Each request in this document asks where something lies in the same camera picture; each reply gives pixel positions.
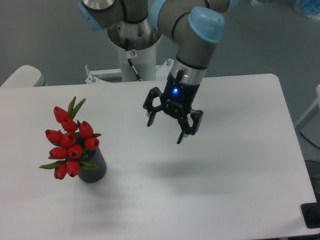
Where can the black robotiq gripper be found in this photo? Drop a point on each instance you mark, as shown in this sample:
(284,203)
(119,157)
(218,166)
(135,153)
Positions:
(176,101)

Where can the white chair armrest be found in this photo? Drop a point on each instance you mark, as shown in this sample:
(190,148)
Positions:
(24,77)

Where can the white metal base frame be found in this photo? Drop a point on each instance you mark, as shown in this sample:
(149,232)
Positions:
(115,75)

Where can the dark grey ribbed vase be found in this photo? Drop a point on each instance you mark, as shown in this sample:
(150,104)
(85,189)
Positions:
(93,166)

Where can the red tulip bouquet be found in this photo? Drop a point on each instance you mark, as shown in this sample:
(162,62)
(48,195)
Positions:
(64,141)

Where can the white furniture frame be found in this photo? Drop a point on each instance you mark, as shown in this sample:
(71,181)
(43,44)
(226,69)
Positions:
(309,113)

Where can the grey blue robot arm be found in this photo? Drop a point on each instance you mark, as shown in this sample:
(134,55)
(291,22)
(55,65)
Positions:
(196,26)

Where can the blue plastic bag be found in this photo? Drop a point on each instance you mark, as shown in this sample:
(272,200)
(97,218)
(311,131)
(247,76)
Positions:
(308,8)

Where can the black device at table edge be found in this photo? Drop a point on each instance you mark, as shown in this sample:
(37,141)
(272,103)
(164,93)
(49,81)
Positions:
(311,215)

